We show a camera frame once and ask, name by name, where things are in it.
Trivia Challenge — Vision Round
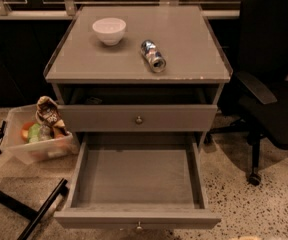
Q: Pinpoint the brown snack bag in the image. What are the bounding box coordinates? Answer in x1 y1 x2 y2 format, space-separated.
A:
35 96 69 138

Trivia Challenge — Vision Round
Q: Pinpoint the grey drawer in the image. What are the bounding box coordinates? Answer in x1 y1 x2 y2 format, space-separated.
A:
57 87 218 134
55 133 221 230

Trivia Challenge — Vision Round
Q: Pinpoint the black office chair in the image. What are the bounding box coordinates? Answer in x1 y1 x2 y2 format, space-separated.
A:
207 0 288 186

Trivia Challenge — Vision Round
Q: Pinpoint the blue silver soda can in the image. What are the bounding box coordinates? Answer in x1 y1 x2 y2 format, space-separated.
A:
141 40 166 73

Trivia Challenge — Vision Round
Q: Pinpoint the grey drawer cabinet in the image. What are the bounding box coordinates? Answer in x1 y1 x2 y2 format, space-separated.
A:
43 4 234 145

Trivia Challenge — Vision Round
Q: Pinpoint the clear plastic storage bin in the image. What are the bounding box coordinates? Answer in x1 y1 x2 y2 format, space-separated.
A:
3 104 79 164

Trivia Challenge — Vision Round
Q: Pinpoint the black metal stand frame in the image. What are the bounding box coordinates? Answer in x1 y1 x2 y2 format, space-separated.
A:
0 118 69 240

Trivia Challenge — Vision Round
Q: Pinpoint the orange fruit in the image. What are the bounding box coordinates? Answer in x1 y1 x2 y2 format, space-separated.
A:
21 121 34 142

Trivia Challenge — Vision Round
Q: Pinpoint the grey top drawer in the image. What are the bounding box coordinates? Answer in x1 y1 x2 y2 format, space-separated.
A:
57 87 218 134

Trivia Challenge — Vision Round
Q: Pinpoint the white ceramic bowl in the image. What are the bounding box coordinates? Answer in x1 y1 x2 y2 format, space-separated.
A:
92 18 126 46

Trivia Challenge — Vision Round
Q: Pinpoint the green apple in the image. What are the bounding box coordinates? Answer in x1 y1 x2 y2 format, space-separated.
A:
28 123 41 143

